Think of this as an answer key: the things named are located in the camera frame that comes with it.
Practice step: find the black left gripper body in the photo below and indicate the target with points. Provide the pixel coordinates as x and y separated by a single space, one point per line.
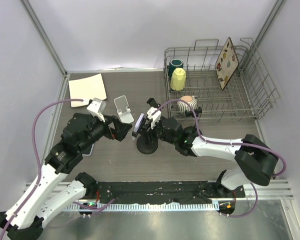
98 129

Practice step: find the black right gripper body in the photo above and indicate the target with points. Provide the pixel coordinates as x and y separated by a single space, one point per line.
160 132

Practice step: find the lilac-case phone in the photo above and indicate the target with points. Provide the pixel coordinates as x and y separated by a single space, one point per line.
88 151
138 126

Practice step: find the black round-base phone stand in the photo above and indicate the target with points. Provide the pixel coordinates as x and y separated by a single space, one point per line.
152 103

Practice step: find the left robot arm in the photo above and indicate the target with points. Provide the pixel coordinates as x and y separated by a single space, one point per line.
30 215

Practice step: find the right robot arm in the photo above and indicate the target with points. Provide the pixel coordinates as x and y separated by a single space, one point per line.
255 162

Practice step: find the white folding phone stand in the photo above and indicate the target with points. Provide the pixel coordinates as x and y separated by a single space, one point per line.
123 109

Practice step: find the striped white ceramic bowl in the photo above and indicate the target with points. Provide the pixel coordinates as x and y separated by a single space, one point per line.
186 102

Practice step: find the white square plate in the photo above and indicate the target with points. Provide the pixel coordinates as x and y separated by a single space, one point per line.
88 88

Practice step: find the yellow faceted cup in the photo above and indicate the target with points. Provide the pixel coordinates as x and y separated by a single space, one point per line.
178 79

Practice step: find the dark green mug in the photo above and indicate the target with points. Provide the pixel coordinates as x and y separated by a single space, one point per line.
176 65

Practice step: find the floral square plate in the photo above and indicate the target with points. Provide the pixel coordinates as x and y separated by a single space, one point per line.
226 64

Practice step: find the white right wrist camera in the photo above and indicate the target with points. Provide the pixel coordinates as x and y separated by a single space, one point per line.
154 116

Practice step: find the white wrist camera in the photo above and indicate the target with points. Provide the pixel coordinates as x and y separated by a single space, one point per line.
154 116
96 107

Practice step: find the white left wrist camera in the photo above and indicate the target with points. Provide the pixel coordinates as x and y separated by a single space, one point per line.
96 107

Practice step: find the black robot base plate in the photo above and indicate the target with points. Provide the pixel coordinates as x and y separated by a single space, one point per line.
183 192

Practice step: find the white slotted cable duct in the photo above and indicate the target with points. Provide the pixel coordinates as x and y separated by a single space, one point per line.
214 206

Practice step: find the grey wire dish rack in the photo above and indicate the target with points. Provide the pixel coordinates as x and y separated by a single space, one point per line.
249 94

